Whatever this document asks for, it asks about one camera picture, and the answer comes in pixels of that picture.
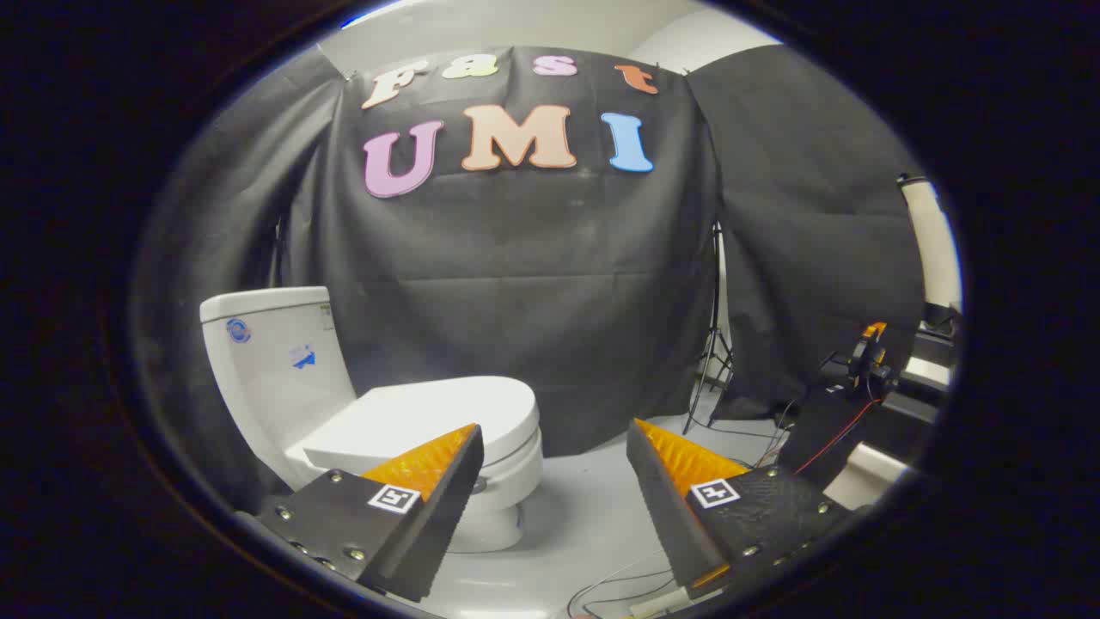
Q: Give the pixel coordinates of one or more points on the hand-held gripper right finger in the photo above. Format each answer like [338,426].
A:
[666,524]

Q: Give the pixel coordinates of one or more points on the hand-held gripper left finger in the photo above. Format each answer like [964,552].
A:
[447,516]

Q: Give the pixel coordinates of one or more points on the white toilet lid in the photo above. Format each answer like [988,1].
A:
[430,413]

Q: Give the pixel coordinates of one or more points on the white ceramic toilet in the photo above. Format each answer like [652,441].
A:
[275,387]

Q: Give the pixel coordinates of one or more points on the black tripod stand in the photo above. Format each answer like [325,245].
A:
[714,327]

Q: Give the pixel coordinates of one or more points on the black backdrop cloth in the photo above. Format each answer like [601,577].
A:
[516,284]

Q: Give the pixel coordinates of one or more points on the orange black gripper device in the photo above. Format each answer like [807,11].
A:
[868,357]

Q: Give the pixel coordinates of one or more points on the white cylindrical post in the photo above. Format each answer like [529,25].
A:
[932,241]

